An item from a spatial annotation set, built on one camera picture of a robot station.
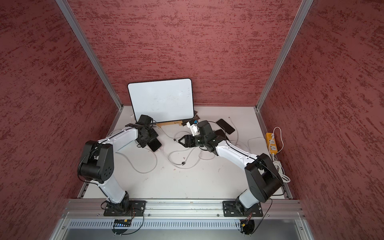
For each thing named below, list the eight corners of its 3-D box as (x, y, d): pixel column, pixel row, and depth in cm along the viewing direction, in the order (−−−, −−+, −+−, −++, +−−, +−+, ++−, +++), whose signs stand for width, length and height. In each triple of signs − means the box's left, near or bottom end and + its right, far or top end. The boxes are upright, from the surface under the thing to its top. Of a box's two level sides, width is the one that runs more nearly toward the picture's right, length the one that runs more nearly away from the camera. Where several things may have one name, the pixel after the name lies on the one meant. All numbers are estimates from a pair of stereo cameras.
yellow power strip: (269, 154, 97) (272, 151, 93) (262, 135, 107) (265, 131, 103) (277, 154, 97) (280, 151, 93) (269, 135, 107) (272, 131, 103)
